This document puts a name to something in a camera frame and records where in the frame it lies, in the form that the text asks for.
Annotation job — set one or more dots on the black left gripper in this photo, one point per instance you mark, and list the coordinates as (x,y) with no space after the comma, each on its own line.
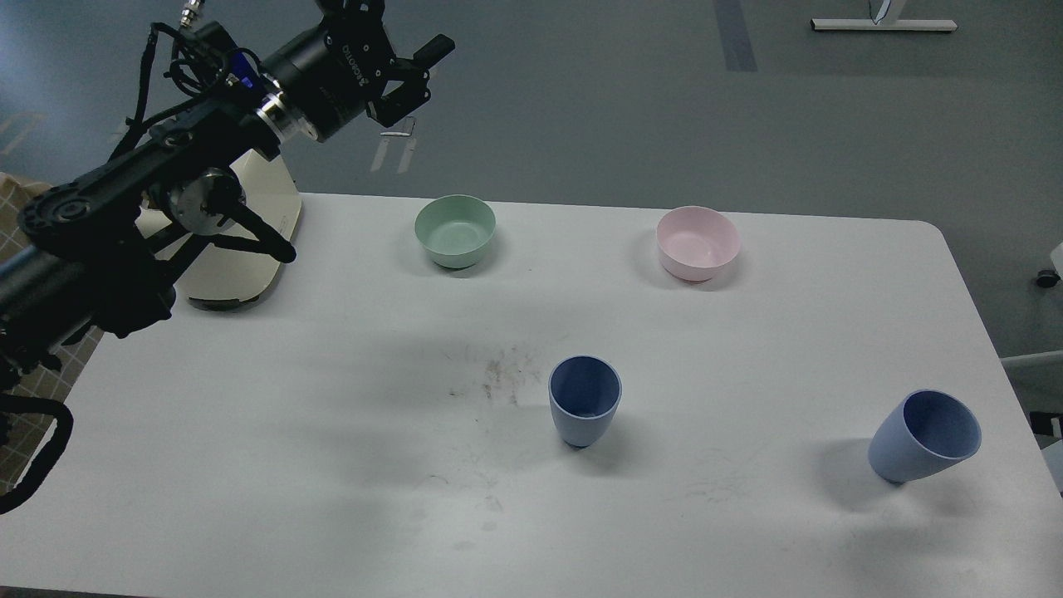
(333,72)

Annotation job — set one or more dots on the blue cup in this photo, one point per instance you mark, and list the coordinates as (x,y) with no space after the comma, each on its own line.
(928,432)
(584,393)

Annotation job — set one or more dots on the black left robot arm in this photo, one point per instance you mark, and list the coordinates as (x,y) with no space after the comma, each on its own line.
(105,250)

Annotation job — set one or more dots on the green bowl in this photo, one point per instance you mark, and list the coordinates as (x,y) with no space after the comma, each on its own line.
(456,231)

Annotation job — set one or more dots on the cream toaster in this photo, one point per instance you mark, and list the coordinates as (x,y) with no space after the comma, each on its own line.
(233,270)

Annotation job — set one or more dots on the pink bowl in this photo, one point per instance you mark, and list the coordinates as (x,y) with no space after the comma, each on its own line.
(695,244)

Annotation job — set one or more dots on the white floor stand bar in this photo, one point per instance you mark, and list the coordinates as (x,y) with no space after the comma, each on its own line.
(868,25)

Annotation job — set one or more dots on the metal floor bracket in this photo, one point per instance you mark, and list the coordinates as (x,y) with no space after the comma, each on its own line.
(395,149)

